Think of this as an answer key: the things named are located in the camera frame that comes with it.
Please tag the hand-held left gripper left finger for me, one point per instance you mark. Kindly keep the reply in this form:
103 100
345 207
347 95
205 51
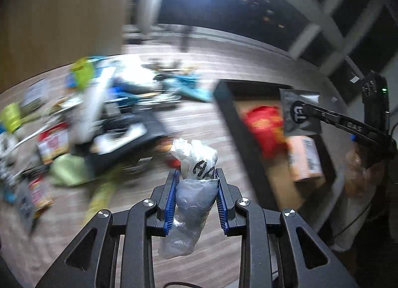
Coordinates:
169 201

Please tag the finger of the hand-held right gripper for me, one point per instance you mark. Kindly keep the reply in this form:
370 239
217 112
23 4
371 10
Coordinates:
342 121

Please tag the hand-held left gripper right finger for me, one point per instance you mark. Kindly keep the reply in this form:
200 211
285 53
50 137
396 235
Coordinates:
222 204

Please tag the clear plastic bag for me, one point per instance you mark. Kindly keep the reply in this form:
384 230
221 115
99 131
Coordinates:
192 201

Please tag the grey foil pouch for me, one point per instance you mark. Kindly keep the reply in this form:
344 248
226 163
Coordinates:
292 126

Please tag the black storage box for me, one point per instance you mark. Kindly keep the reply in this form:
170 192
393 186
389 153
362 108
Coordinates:
230 113

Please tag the person's right forearm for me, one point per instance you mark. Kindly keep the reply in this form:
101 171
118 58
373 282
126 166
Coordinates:
357 219

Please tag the person's right hand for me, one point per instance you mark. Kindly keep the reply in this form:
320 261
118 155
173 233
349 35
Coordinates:
357 176

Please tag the brown cardboard box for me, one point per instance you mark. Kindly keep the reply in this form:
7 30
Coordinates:
304 160

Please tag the black flat case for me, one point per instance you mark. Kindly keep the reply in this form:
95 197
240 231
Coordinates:
124 138

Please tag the red snack packet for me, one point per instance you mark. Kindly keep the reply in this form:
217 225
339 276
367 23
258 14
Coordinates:
264 129

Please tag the teal cloth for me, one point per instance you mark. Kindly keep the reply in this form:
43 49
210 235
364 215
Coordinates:
189 87

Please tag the grey white tube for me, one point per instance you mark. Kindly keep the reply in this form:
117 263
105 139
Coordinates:
91 107

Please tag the large orange white snack packet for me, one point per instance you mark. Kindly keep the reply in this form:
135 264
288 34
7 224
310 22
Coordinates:
53 145

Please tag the small orange white snack packet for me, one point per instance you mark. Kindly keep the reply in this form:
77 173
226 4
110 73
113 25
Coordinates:
39 194

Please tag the white plastic bag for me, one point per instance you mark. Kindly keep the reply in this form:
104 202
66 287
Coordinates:
133 71

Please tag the grey card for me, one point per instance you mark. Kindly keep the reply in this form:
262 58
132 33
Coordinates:
26 207

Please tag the lime green package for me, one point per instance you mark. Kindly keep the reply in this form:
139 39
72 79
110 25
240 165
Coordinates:
81 71

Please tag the white box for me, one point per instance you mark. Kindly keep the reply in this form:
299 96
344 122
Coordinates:
35 92

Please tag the window frame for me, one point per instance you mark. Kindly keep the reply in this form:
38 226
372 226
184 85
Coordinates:
335 26

